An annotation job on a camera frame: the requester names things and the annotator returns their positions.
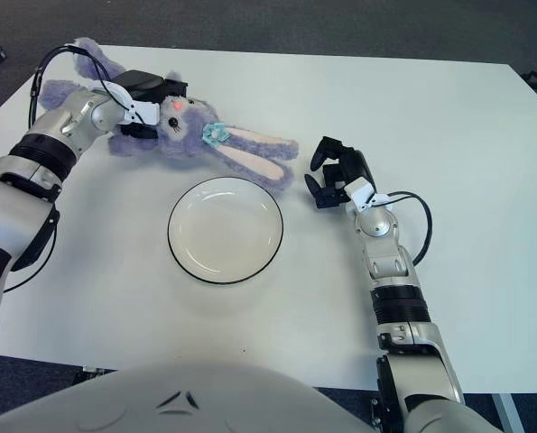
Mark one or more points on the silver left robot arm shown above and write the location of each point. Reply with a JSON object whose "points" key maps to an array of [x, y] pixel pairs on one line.
{"points": [[47, 131]]}

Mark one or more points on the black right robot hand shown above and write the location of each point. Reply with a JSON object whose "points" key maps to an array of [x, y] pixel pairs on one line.
{"points": [[358, 167]]}

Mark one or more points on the white plate with black rim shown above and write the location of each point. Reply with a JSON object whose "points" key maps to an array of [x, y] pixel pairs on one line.
{"points": [[225, 230]]}

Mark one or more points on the grey robot torso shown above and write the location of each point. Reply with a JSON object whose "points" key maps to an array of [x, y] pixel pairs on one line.
{"points": [[250, 397]]}

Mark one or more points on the white table leg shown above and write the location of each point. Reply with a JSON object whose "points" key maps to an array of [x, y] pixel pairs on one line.
{"points": [[507, 415]]}

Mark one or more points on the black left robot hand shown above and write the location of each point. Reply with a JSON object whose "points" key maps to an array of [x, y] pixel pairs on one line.
{"points": [[146, 85]]}

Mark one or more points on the purple plush bunny doll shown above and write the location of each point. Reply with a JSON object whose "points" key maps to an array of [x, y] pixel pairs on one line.
{"points": [[191, 135]]}

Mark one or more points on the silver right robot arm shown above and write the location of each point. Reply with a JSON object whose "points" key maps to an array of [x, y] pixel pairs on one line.
{"points": [[385, 261]]}

